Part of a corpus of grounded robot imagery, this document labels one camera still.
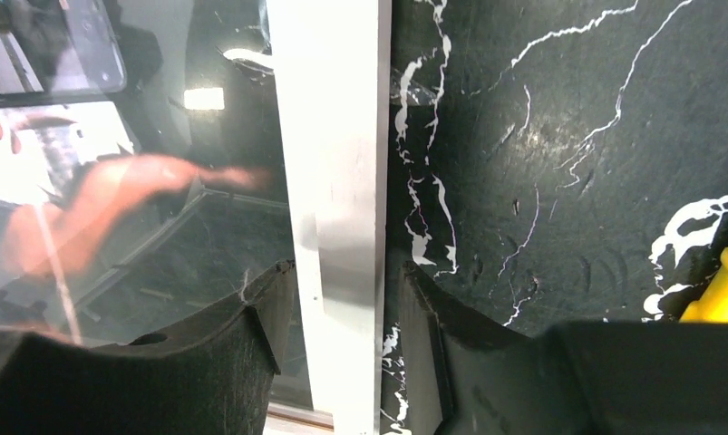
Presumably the white wooden photo frame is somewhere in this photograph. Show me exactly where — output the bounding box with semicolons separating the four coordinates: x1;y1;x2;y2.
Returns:
0;0;393;435

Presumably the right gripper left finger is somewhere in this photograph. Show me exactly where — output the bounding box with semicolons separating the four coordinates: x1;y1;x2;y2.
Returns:
0;260;296;434

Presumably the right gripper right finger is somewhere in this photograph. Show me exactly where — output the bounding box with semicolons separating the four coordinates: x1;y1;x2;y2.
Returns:
399;262;728;434

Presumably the yellow handled screwdriver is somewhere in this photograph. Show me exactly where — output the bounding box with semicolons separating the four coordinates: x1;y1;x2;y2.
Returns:
680;247;728;324

